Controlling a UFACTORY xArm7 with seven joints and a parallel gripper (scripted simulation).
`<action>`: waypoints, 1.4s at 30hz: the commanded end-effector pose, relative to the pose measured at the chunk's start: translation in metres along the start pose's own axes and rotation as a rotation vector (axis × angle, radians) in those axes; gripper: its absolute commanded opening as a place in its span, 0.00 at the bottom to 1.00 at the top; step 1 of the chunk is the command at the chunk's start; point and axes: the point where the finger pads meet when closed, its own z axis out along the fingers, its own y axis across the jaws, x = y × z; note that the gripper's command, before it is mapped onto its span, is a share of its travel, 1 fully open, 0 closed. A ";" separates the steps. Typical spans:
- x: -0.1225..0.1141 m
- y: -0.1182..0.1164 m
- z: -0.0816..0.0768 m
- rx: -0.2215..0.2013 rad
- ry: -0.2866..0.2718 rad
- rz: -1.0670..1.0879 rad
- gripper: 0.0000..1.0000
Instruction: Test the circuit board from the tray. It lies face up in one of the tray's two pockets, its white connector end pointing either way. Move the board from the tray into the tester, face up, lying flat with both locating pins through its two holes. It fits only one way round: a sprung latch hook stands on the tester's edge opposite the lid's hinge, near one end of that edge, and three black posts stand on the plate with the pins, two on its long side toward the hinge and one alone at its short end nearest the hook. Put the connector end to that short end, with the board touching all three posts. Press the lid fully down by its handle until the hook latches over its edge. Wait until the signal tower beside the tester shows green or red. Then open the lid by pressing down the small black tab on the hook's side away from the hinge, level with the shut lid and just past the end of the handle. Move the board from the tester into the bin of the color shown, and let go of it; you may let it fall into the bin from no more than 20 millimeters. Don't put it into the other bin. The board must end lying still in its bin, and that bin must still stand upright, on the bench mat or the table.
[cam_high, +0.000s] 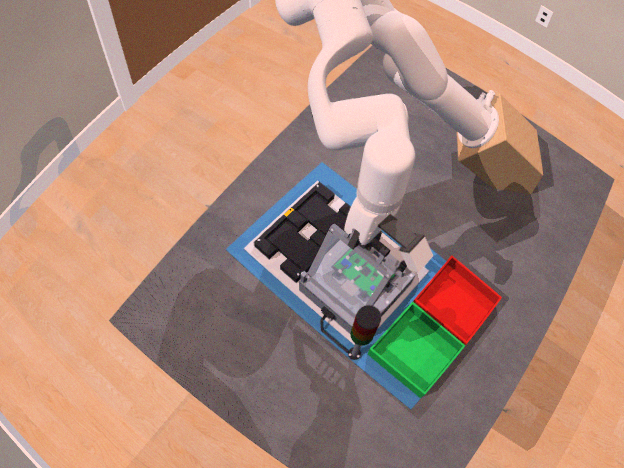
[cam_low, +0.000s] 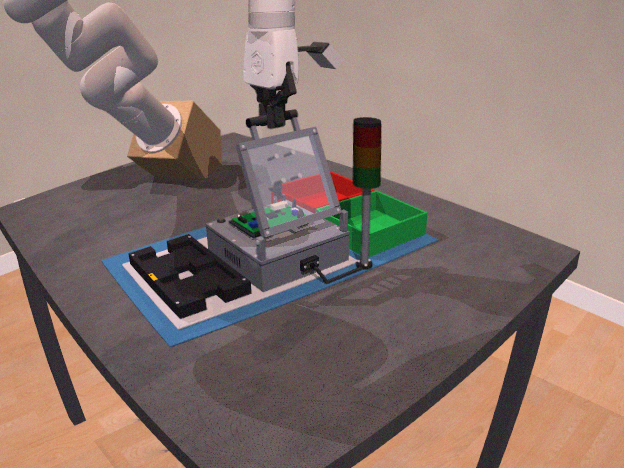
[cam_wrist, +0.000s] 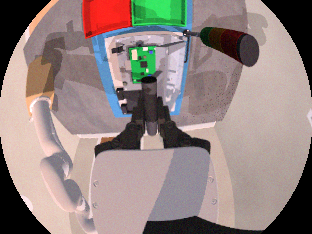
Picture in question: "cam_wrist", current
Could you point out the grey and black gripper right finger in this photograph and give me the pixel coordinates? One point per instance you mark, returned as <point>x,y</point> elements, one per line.
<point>173,137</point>

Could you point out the green circuit board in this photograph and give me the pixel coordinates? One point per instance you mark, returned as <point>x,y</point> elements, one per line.
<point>142,62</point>

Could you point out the green bin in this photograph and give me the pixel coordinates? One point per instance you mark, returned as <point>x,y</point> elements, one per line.
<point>159,12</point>

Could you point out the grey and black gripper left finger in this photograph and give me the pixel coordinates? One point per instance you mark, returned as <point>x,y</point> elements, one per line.
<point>127,139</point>

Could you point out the red bin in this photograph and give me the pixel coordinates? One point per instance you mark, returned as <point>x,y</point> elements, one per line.
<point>106,16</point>

